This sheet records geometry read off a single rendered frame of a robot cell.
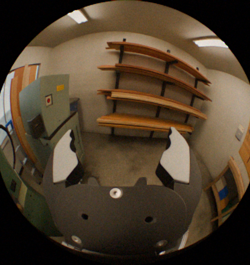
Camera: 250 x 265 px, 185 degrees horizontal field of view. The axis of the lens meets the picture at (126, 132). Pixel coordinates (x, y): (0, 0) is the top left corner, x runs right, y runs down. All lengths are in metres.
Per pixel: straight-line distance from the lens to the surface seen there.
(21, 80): 2.29
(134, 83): 1.90
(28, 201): 0.88
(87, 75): 2.03
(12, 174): 0.86
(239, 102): 2.58
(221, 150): 2.56
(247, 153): 2.43
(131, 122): 1.59
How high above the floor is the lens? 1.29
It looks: 32 degrees down
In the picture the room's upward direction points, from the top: 9 degrees clockwise
